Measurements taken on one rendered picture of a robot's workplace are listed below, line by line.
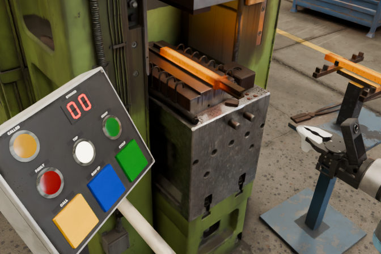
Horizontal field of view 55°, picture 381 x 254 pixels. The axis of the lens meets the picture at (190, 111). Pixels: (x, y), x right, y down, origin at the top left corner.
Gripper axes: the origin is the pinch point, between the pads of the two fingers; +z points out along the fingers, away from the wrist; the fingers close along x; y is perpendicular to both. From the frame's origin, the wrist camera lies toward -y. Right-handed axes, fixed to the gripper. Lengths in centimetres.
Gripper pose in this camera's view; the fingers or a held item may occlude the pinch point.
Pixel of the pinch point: (301, 127)
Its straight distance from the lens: 105.0
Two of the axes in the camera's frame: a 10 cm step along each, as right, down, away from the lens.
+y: -0.3, 8.3, 5.6
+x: 7.7, -3.4, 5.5
